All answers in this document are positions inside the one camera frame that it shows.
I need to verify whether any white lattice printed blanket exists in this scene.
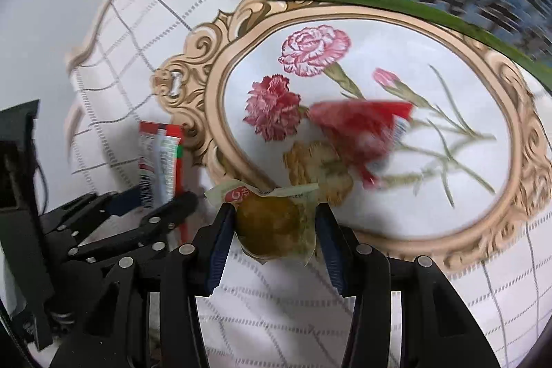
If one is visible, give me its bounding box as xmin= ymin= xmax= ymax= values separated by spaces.
xmin=65 ymin=0 xmax=552 ymax=368

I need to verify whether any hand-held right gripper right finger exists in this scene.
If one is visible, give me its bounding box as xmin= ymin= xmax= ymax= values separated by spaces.
xmin=314 ymin=204 xmax=503 ymax=368

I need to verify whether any brown braised egg packet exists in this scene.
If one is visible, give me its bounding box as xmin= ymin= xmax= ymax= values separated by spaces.
xmin=205 ymin=182 xmax=320 ymax=267

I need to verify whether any red triangular snack packet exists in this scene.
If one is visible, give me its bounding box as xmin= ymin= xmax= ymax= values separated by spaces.
xmin=307 ymin=100 xmax=415 ymax=190

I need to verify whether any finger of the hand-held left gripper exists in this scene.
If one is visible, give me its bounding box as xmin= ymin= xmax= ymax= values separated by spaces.
xmin=39 ymin=186 xmax=144 ymax=250
xmin=65 ymin=191 xmax=200 ymax=265

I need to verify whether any red white long snack packet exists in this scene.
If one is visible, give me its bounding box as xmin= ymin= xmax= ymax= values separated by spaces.
xmin=138 ymin=121 xmax=185 ymax=243

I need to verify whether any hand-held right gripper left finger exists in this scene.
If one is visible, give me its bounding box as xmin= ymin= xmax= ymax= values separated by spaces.
xmin=49 ymin=202 xmax=237 ymax=368

